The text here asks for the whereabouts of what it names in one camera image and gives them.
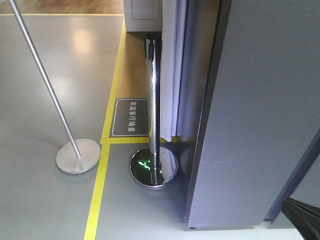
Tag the silver pole stand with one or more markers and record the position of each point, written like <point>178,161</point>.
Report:
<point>78,155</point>

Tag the fridge door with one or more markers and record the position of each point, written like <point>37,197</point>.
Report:
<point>230,187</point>

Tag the chrome stanchion post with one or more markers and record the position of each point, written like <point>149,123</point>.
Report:
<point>155,166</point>

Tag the grey floor sign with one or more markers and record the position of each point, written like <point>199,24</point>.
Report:
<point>130,118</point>

